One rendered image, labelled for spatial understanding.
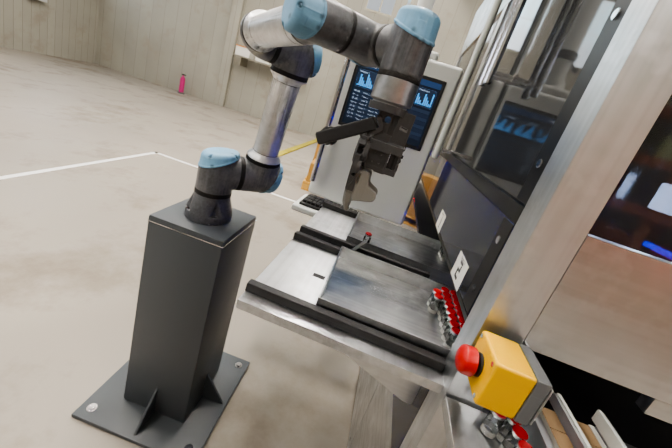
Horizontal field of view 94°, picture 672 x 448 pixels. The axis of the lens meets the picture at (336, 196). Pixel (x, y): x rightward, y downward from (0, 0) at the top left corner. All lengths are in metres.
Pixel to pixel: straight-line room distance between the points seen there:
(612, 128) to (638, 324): 0.28
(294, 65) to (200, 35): 10.22
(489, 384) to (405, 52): 0.49
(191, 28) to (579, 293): 11.17
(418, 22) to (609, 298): 0.49
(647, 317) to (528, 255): 0.18
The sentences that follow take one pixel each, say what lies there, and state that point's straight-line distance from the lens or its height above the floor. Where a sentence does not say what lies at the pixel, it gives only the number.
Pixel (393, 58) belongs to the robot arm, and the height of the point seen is 1.37.
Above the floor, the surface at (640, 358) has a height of 1.07.
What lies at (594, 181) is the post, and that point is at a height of 1.28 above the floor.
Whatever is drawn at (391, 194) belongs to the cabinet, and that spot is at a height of 0.94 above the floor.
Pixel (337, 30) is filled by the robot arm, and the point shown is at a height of 1.38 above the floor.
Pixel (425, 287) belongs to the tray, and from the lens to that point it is 0.90.
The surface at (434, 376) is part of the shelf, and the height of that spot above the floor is 0.88.
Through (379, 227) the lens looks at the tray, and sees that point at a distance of 1.19.
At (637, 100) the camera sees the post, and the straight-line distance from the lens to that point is 0.54.
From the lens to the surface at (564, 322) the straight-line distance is 0.60.
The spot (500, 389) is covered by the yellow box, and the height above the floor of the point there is 1.00.
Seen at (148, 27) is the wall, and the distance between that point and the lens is 12.13.
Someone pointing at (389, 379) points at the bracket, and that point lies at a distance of 0.78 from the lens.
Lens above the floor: 1.28
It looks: 17 degrees down
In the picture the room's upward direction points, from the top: 18 degrees clockwise
